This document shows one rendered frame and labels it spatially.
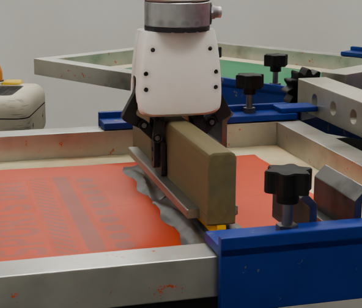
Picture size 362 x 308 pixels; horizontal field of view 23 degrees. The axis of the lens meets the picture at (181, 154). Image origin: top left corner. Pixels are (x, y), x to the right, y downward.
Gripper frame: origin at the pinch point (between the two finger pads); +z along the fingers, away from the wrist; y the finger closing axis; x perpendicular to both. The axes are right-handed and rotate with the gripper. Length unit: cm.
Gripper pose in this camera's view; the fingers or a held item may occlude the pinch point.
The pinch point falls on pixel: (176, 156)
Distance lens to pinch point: 105.7
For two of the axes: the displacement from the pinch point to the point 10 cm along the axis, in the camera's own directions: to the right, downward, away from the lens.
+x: 2.6, 2.3, -9.4
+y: -9.7, 0.6, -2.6
